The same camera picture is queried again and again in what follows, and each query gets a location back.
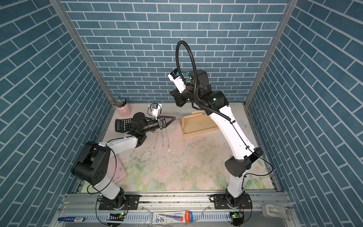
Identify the pens in pink cup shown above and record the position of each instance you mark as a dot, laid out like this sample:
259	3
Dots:
119	103

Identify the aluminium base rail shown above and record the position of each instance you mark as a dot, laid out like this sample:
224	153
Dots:
206	206

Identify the blue marker pen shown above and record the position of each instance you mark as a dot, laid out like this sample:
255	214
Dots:
71	219

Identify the white plastic bracket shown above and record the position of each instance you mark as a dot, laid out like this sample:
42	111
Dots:
274	211

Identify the red blue packaged box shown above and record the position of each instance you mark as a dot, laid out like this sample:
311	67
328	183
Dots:
171	217

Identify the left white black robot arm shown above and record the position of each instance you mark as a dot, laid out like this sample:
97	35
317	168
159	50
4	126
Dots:
97	162

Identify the wooden jewelry display stand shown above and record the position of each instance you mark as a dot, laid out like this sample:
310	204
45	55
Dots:
197	123

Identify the pink pen holder cup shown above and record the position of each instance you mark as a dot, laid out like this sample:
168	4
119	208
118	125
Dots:
124	111

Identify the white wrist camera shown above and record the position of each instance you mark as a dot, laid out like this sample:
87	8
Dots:
154	110
175	77

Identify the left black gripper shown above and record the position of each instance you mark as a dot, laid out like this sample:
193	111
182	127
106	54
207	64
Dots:
160	120

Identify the black desk calculator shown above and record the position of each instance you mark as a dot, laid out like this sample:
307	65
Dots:
123	125

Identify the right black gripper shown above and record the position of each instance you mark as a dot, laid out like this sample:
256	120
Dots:
178	98

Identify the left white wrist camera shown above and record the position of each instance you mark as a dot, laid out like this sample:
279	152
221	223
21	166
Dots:
154	110

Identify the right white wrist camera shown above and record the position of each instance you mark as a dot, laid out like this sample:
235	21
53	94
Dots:
175	77

